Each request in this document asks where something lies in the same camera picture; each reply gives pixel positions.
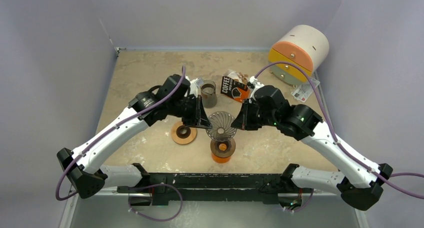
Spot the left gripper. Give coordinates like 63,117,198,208
168,94,212,129

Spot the smoky grey glass dripper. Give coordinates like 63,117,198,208
206,111,237,142

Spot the dark walnut dripper stand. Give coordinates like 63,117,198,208
210,139,236,154

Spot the coffee paper filter box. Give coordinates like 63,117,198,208
220,69,251,103

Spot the orange glass carafe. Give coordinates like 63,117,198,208
211,152,233,164

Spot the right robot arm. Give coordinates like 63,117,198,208
231,85,393,211

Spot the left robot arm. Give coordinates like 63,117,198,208
56,74,212,199

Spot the light bamboo dripper stand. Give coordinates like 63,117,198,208
170,121,197,145

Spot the grey glass carafe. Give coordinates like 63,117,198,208
200,80,218,108

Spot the paper leaflet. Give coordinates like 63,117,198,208
291,77,320,102

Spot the round drawer organizer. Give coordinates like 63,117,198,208
268,24,330,86

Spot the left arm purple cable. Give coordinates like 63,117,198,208
54,65,187,202

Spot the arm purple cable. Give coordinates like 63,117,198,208
254,61,424,200
54,65,187,202

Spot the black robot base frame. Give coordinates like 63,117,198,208
117,164,311,207

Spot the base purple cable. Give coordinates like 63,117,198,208
127,183,184,223

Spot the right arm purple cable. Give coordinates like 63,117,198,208
254,61,424,200

